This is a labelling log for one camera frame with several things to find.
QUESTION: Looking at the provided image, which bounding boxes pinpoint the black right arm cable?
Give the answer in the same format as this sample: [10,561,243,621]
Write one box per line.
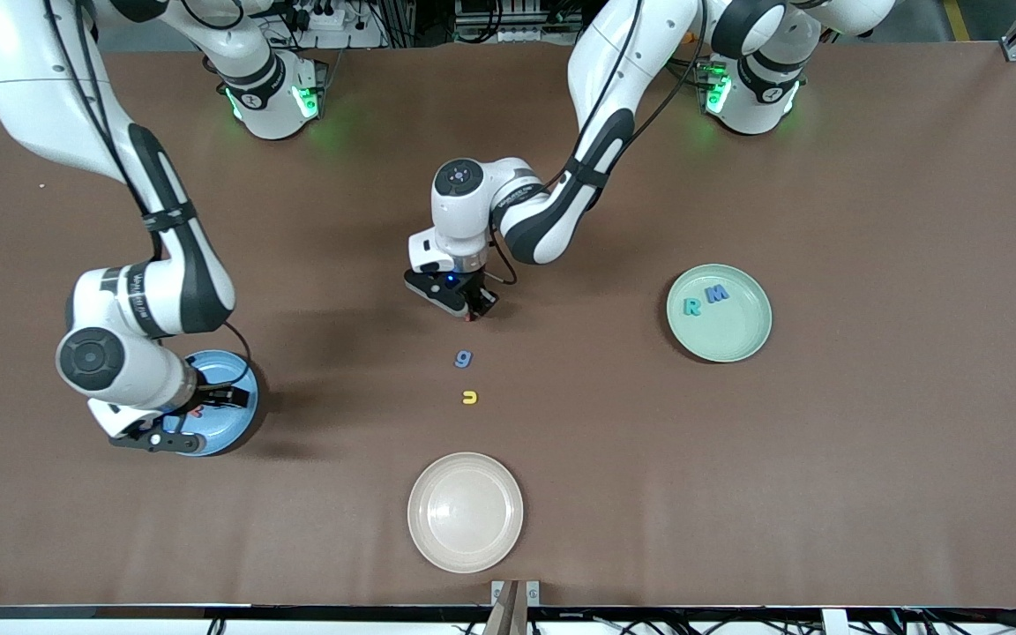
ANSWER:
[45,0,253,389]

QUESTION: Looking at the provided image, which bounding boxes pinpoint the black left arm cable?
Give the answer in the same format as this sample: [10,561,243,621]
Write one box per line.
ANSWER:
[486,0,707,285]

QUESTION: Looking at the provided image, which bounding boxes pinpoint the blue plate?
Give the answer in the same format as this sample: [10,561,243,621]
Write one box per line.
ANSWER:
[155,349,259,458]

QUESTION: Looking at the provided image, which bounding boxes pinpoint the green plate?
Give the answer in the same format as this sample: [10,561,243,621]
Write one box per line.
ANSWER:
[666,264,773,363]

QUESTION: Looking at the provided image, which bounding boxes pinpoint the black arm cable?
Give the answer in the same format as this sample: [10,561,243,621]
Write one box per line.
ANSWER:
[486,0,707,285]
[45,0,253,389]

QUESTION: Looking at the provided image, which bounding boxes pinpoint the grey metal clamp bracket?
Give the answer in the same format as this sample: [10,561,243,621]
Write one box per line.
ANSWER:
[483,579,542,635]

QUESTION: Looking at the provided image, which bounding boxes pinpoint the white power strip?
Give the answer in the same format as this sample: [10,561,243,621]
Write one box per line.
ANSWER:
[283,0,385,49]
[455,0,584,45]

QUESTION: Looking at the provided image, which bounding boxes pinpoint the beige plate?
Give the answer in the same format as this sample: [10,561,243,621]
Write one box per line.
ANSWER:
[407,452,525,574]

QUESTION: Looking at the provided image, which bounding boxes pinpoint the brown table cover mat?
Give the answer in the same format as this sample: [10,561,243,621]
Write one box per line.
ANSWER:
[0,42,1016,611]

